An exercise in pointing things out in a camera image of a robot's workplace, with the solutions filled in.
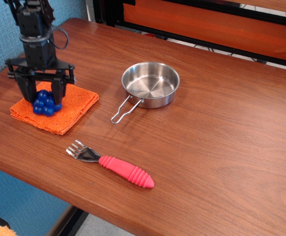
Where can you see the blue bumpy toy ball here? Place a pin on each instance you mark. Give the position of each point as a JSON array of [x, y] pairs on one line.
[[44, 104]]

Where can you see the orange object at corner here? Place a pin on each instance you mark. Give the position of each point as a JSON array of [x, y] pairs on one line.
[[5, 231]]

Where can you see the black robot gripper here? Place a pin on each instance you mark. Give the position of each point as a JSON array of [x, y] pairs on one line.
[[40, 55]]

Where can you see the black table leg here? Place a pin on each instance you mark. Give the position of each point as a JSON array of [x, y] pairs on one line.
[[69, 222]]

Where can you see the orange folded cloth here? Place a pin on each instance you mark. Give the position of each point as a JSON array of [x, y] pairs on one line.
[[74, 105]]

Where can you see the orange panel black frame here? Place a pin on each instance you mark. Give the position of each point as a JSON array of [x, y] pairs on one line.
[[251, 28]]

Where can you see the fork with pink handle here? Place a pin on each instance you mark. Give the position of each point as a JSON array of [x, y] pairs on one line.
[[132, 173]]

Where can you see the small steel pan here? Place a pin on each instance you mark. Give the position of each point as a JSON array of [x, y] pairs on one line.
[[148, 85]]

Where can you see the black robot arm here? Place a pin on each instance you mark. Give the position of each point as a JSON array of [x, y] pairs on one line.
[[35, 18]]

